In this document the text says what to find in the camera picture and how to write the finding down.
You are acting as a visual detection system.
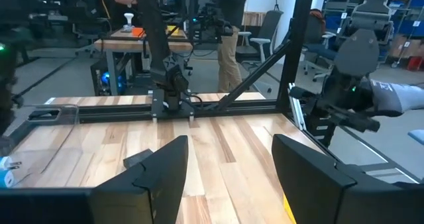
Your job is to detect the blue white charger cube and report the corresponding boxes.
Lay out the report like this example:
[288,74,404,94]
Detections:
[0,155,21,189]

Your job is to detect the blue seat office chair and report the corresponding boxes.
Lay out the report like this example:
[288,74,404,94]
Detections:
[299,8,339,82]

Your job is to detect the clear plastic container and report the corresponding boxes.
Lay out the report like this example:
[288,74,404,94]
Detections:
[0,103,82,189]

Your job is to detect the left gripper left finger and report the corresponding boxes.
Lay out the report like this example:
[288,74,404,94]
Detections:
[0,134,189,224]

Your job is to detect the blue bin storage shelf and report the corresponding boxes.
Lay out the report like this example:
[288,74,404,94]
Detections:
[323,0,424,69]

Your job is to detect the person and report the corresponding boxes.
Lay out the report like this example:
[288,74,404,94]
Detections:
[111,0,140,28]
[211,0,249,93]
[369,79,424,118]

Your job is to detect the computer tower blue lights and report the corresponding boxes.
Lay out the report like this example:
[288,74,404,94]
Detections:
[91,58,129,96]

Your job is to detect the red storage bin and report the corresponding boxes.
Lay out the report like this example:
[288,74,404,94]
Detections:
[406,56,424,72]

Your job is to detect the grey white office chair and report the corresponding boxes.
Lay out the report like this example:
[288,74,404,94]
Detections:
[235,10,285,94]

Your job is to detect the black aluminium table frame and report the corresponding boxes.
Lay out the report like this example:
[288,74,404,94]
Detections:
[0,0,319,152]

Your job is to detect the black flat box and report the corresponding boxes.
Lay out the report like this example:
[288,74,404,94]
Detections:
[123,148,154,170]

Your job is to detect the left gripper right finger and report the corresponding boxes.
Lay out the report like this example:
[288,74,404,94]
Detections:
[272,133,424,224]

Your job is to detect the yellow plastic basket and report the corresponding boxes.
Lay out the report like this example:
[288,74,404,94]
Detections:
[282,194,297,224]

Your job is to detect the white knob stand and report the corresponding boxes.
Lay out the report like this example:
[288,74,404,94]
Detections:
[123,12,135,32]

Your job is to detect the wooden top table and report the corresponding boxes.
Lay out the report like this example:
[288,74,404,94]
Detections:
[93,27,195,95]

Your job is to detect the silver aluminium bar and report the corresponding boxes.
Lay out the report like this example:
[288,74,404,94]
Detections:
[287,82,306,132]

